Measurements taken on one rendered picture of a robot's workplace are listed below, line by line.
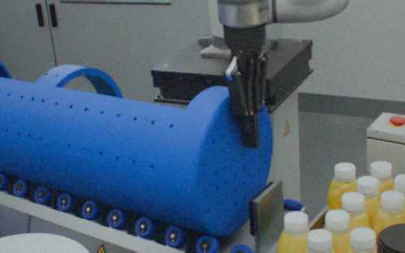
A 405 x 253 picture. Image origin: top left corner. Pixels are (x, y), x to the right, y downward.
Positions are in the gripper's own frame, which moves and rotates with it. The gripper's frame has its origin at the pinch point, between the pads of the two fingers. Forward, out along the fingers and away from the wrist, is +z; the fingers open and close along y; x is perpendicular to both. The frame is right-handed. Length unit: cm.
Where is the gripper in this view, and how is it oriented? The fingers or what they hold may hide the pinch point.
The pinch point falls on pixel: (250, 129)
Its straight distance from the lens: 123.7
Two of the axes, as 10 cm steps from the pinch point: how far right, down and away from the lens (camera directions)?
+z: 0.9, 9.2, 3.8
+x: -8.2, -1.5, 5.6
